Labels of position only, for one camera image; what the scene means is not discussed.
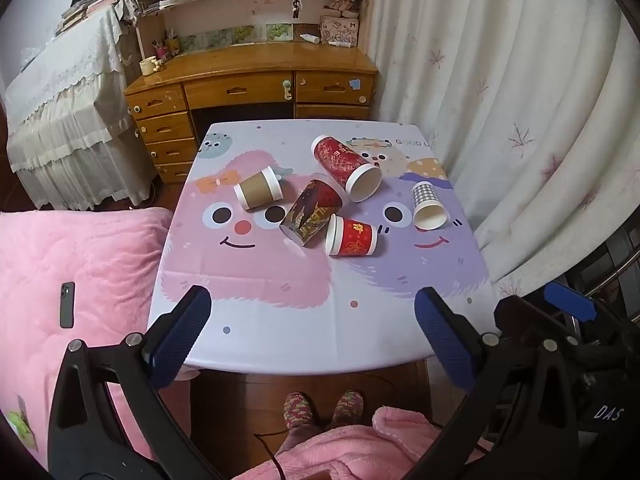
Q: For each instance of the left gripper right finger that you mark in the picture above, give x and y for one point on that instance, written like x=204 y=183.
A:
x=484 y=372

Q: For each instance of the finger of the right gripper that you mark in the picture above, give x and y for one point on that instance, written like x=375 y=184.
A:
x=570 y=302

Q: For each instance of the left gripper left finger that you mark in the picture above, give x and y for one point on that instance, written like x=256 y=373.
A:
x=86 y=437

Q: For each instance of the grey checkered paper cup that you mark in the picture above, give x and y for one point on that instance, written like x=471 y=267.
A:
x=429 y=213

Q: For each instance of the small red paper cup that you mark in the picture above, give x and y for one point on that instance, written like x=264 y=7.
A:
x=350 y=238

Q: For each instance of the tall red paper cup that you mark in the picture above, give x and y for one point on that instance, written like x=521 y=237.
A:
x=359 y=178

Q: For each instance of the dark patterned red cup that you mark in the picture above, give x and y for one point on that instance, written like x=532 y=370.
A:
x=312 y=210

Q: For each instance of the brown sleeve paper cup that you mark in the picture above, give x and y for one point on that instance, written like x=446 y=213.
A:
x=261 y=189

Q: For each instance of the green sticker on blanket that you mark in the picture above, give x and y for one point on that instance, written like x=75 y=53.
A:
x=18 y=421

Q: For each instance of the pink fleece robe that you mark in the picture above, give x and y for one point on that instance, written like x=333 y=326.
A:
x=387 y=449

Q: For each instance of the dark smartphone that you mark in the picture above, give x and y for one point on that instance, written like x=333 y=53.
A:
x=67 y=304

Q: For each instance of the right knitted slipper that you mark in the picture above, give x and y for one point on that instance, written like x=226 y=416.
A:
x=349 y=408

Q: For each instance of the knitted slipper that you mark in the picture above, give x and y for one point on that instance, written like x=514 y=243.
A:
x=349 y=408
x=297 y=411

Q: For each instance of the pink fluffy blanket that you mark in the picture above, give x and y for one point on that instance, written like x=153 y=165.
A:
x=68 y=275

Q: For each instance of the left knitted slipper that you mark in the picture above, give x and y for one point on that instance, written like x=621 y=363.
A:
x=297 y=411

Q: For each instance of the cartoon monster tablecloth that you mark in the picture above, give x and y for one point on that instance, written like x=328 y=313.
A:
x=278 y=308

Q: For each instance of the white floral curtain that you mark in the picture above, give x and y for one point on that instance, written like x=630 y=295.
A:
x=532 y=108

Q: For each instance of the white lace covered furniture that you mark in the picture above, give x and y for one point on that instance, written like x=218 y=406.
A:
x=72 y=141

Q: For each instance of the wooden desk with drawers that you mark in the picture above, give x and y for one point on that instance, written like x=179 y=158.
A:
x=260 y=81

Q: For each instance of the patterned cardboard box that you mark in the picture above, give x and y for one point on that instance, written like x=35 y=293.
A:
x=339 y=32

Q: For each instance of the cream mug on desk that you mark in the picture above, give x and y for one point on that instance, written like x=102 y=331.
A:
x=150 y=66

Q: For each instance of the wooden bookshelf hutch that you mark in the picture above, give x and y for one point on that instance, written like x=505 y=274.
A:
x=173 y=27

